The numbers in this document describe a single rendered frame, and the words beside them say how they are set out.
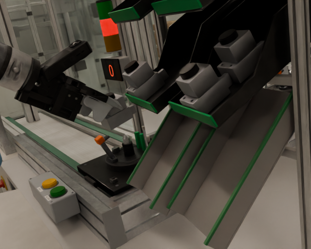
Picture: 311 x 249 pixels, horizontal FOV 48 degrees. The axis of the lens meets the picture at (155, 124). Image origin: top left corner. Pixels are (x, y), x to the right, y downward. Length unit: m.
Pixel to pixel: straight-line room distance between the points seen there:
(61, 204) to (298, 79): 0.63
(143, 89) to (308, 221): 0.37
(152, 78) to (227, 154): 0.20
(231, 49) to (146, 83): 0.20
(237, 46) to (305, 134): 0.16
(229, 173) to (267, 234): 0.24
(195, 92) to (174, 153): 0.25
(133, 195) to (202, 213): 0.24
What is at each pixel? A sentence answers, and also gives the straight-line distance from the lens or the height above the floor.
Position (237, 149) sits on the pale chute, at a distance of 0.63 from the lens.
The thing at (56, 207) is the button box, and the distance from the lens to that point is 0.92.
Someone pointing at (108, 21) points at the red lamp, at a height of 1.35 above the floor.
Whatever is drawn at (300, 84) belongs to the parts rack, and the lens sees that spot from 0.53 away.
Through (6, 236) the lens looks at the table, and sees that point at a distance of 1.06.
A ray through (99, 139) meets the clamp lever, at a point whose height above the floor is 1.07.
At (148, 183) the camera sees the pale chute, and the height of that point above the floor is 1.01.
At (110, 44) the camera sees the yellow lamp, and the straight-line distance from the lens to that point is 1.11.
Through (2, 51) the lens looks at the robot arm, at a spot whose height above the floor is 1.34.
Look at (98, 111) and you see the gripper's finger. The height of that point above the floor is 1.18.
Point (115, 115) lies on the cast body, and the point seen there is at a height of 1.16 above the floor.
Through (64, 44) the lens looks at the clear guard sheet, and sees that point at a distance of 1.63.
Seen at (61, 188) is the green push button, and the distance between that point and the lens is 0.93.
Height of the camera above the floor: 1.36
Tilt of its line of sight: 18 degrees down
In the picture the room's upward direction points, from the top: 11 degrees counter-clockwise
